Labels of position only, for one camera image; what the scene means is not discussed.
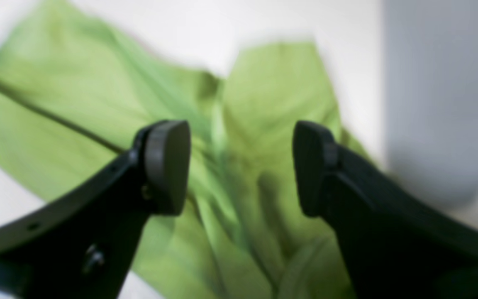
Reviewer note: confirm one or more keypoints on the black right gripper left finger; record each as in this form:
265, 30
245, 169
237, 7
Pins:
82, 245

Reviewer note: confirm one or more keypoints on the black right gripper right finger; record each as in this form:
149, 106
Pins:
393, 246

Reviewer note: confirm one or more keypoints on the green t-shirt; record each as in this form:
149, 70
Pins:
75, 90

